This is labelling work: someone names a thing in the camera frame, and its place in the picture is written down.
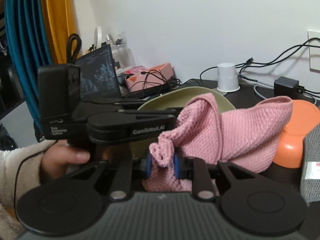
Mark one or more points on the white wall socket strip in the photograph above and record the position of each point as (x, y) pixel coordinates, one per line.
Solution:
(313, 36)

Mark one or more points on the grey waffle cloth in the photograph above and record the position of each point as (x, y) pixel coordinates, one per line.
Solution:
(309, 183)

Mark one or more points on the white paper cup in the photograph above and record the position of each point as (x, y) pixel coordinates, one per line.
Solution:
(227, 78)

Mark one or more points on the blue curtain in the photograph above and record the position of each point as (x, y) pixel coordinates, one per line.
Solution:
(28, 47)

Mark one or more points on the laptop screen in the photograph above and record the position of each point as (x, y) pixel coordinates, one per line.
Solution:
(98, 74)

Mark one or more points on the yellow curtain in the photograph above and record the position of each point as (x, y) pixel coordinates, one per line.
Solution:
(60, 23)

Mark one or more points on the left hand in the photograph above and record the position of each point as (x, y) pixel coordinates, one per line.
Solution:
(58, 157)

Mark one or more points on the pink waffle cloth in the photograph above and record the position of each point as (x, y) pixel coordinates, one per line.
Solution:
(247, 137)

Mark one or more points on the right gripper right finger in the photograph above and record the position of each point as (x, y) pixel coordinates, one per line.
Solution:
(196, 170)

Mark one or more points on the pink box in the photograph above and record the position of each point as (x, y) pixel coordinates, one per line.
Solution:
(140, 78)

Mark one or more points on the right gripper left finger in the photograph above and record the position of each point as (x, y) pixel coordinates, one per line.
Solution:
(129, 177)

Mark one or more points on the orange container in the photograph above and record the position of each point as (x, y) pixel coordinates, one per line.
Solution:
(305, 117)

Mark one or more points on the black power adapter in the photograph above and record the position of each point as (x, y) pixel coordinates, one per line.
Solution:
(284, 86)

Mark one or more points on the green bowl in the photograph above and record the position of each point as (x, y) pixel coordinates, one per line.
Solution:
(185, 99)

